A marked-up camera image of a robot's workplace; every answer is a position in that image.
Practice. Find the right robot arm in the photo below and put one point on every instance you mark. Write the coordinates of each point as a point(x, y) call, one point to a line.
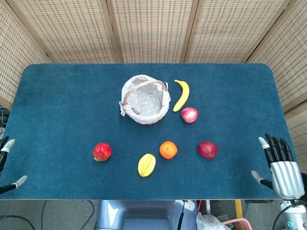
point(291, 215)

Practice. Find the yellow bar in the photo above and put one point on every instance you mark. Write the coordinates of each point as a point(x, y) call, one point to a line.
point(238, 208)

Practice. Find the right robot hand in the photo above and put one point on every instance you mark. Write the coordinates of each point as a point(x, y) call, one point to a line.
point(285, 176)

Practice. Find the orange fruit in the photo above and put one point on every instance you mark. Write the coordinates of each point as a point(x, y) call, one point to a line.
point(168, 150)

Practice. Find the white fabric-lined wicker basket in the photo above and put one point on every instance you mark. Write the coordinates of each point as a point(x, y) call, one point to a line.
point(144, 100)

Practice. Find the yellow banana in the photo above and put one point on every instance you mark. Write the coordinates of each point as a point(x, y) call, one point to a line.
point(183, 95)

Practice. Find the woven bamboo folding screen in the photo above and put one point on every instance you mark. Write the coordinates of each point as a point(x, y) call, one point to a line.
point(153, 31)

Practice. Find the yellow starfruit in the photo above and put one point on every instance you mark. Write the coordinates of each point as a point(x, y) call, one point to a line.
point(146, 165)

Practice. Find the pink plastic bin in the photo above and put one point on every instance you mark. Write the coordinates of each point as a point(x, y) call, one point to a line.
point(238, 224)

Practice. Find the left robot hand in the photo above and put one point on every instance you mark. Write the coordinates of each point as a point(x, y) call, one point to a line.
point(6, 148)

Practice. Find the pink red apple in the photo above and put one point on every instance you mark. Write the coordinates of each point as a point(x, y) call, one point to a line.
point(189, 115)

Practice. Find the blue table cloth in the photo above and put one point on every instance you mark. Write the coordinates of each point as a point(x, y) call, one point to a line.
point(72, 119)

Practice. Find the white plastic bag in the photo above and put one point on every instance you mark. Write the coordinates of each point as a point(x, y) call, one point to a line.
point(208, 222)

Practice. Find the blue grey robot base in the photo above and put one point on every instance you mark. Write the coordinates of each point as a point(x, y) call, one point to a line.
point(144, 215)

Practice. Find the bright red pomegranate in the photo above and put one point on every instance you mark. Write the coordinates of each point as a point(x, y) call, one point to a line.
point(102, 152)

